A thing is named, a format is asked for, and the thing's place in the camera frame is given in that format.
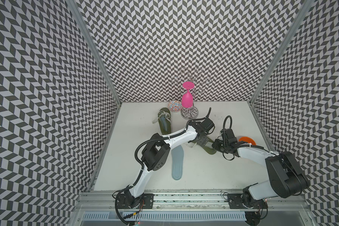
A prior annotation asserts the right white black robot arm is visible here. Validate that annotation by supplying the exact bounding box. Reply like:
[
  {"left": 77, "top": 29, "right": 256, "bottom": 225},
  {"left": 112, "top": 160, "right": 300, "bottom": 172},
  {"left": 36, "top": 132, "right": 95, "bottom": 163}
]
[{"left": 212, "top": 115, "right": 310, "bottom": 209}]

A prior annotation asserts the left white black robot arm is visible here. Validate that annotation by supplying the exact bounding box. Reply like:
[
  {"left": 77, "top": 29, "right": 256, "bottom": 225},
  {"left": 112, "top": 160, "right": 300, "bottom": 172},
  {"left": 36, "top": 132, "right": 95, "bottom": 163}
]
[{"left": 113, "top": 108, "right": 216, "bottom": 209}]

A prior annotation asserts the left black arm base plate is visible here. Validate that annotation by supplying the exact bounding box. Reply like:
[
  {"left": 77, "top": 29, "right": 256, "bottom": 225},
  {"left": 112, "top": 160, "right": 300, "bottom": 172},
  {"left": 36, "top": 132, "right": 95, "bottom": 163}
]
[{"left": 115, "top": 193, "right": 154, "bottom": 209}]

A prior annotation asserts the pink plastic wine glass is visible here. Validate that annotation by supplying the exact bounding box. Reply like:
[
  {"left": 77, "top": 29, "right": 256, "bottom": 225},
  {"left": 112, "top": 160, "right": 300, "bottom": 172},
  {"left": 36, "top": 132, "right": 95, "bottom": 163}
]
[{"left": 181, "top": 81, "right": 195, "bottom": 108}]

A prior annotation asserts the orange plastic bowl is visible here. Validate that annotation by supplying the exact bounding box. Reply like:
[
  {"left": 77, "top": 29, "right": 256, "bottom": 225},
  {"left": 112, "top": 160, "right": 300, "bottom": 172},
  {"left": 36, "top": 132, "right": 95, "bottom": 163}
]
[{"left": 239, "top": 137, "right": 256, "bottom": 145}]

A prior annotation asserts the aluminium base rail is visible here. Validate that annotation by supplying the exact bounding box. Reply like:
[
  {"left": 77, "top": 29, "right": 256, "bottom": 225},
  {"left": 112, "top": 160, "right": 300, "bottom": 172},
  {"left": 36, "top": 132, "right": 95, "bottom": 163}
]
[{"left": 74, "top": 190, "right": 310, "bottom": 211}]

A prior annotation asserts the grey-blue insole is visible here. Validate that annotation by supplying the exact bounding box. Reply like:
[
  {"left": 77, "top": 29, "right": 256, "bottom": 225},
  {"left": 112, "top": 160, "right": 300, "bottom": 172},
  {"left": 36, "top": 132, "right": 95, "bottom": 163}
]
[{"left": 171, "top": 145, "right": 184, "bottom": 180}]

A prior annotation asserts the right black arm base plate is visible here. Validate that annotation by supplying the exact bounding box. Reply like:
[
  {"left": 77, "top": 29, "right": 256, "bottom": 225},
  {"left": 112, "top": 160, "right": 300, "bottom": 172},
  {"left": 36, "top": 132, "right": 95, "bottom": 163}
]
[{"left": 227, "top": 193, "right": 268, "bottom": 210}]

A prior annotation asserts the white slotted cable duct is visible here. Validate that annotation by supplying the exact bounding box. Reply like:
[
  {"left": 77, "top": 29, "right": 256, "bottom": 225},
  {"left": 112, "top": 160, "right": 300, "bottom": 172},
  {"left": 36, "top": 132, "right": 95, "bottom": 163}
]
[{"left": 82, "top": 211, "right": 246, "bottom": 222}]

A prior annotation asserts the colourful patterned small bowl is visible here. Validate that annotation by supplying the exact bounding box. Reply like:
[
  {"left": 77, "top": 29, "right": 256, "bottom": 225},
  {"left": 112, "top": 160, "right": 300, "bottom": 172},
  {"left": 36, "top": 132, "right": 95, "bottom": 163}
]
[{"left": 167, "top": 100, "right": 182, "bottom": 113}]

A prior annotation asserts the olive green shoe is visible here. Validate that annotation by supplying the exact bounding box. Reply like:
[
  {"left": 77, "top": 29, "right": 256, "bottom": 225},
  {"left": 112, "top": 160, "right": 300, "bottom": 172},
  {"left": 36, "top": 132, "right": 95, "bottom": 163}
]
[
  {"left": 152, "top": 107, "right": 172, "bottom": 135},
  {"left": 186, "top": 136, "right": 217, "bottom": 155}
]

